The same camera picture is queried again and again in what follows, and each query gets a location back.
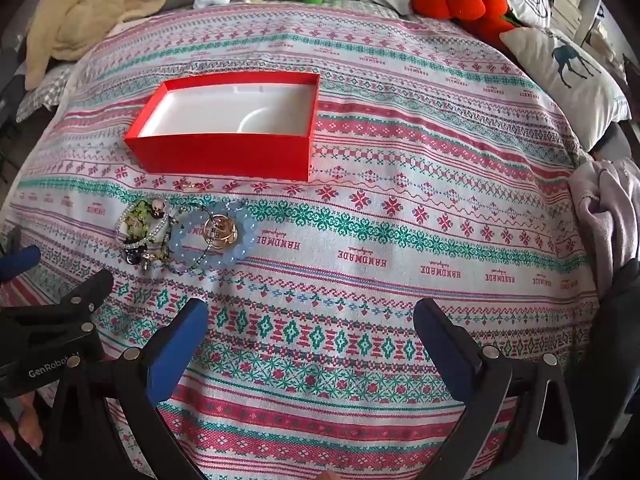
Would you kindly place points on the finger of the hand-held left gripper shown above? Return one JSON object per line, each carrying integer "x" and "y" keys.
{"x": 20, "y": 261}
{"x": 85, "y": 291}

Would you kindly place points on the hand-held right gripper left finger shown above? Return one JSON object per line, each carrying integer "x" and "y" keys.
{"x": 177, "y": 345}

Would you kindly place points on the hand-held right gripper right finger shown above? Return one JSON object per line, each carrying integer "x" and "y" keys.
{"x": 442, "y": 347}

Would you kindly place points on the small pearl gold earring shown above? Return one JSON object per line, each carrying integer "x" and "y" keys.
{"x": 236, "y": 206}

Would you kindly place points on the red cardboard box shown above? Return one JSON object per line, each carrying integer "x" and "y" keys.
{"x": 225, "y": 155}

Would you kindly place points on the person's left hand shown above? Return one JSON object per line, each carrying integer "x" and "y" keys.
{"x": 30, "y": 425}

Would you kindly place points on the patterned woven blanket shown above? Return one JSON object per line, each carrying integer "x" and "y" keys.
{"x": 375, "y": 240}

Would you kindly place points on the dark furniture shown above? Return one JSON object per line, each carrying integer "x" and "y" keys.
{"x": 10, "y": 90}

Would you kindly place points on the grey checked sheet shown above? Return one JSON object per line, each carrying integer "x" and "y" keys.
{"x": 45, "y": 85}

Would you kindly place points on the pale pink cloth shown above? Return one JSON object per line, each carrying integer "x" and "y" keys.
{"x": 605, "y": 210}

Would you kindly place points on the beige fleece blanket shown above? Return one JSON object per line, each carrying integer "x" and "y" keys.
{"x": 75, "y": 5}

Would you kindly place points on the white pillow with deer print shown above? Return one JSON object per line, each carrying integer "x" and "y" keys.
{"x": 565, "y": 65}

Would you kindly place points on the orange plush pumpkin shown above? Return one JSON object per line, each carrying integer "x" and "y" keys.
{"x": 450, "y": 2}

